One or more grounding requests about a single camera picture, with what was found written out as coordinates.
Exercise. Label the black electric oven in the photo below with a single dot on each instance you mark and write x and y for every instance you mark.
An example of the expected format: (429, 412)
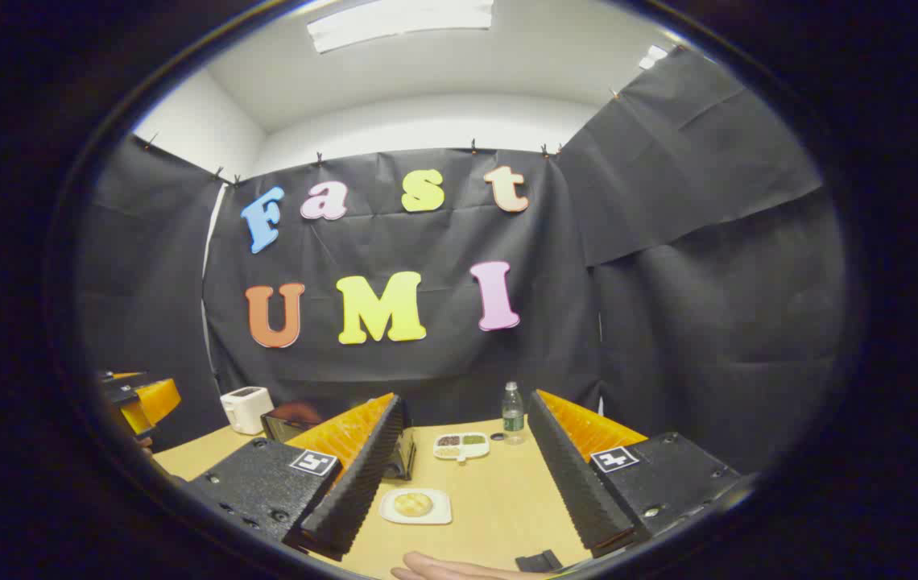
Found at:
(282, 423)

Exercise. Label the clear plastic water bottle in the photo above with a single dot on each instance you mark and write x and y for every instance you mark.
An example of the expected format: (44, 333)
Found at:
(513, 419)

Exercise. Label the white toaster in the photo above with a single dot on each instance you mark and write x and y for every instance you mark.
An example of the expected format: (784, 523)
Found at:
(246, 409)

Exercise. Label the round bread bun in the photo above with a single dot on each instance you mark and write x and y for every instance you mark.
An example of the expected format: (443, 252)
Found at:
(413, 504)

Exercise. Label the white divided seed dish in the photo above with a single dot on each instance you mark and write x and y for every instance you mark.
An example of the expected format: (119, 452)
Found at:
(461, 445)

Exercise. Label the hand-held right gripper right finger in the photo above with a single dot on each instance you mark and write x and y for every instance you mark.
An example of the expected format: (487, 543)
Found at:
(576, 483)

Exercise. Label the small ceiling light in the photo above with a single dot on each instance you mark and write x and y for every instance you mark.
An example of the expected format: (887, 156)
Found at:
(652, 58)

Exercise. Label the white rectangular plate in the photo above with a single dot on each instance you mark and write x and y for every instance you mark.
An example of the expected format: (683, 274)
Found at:
(437, 515)

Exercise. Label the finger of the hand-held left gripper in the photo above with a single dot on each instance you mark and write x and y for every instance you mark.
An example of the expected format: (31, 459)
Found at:
(135, 417)
(157, 399)

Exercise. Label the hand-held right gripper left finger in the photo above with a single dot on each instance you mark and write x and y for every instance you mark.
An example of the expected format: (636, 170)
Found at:
(346, 503)

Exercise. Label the black backdrop cloth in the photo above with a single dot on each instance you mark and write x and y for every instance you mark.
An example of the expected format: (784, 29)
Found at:
(668, 322)

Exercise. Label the long ceiling light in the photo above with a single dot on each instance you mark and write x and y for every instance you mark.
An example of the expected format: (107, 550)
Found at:
(399, 20)

